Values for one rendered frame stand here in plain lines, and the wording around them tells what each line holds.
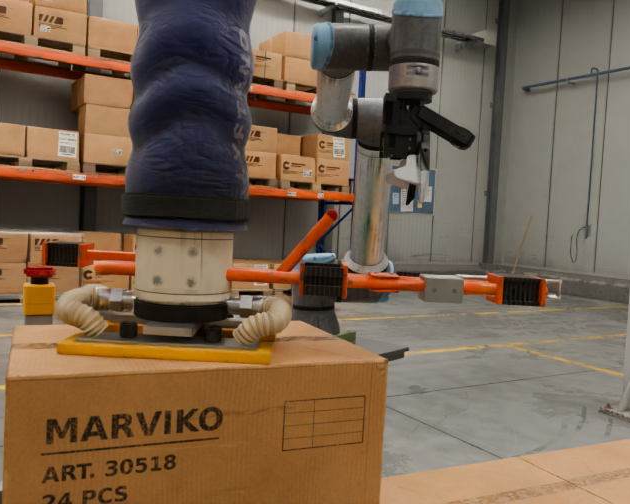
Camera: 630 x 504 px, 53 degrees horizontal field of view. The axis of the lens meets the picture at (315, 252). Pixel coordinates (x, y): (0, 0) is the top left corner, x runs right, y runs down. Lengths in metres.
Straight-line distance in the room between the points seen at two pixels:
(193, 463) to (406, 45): 0.78
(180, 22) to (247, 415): 0.63
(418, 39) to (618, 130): 11.60
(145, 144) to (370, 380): 0.55
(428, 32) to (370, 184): 0.82
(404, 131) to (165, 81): 0.41
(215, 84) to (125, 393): 0.51
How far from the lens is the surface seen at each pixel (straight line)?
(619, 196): 12.54
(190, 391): 1.01
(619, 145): 12.66
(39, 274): 1.60
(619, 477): 1.96
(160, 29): 1.11
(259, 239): 10.59
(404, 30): 1.19
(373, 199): 1.96
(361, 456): 1.15
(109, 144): 8.44
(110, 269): 1.17
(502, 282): 1.16
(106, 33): 8.64
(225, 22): 1.12
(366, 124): 1.83
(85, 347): 1.08
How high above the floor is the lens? 1.18
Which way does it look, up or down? 3 degrees down
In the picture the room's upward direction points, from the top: 3 degrees clockwise
